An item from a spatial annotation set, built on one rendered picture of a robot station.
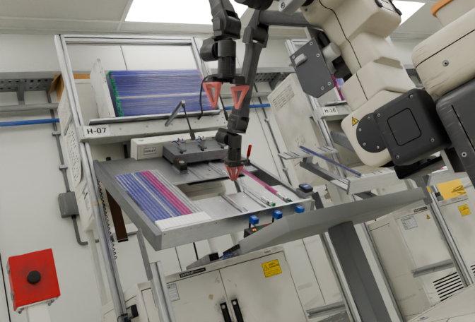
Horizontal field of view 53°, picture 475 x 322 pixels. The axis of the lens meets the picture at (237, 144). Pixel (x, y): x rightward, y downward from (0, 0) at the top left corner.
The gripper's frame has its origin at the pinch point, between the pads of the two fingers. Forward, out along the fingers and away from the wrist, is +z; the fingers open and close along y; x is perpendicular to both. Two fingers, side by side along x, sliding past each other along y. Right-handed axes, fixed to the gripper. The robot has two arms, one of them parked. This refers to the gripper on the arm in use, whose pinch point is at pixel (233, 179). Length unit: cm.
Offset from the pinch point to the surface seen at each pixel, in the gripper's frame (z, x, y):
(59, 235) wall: 84, -157, 41
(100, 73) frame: -40, -62, 38
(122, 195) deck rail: 0.1, -2.9, 48.9
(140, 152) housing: -5.9, -36.9, 28.0
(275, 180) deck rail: 1.9, 5.5, -18.9
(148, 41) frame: -54, -82, 4
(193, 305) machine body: 42, 20, 29
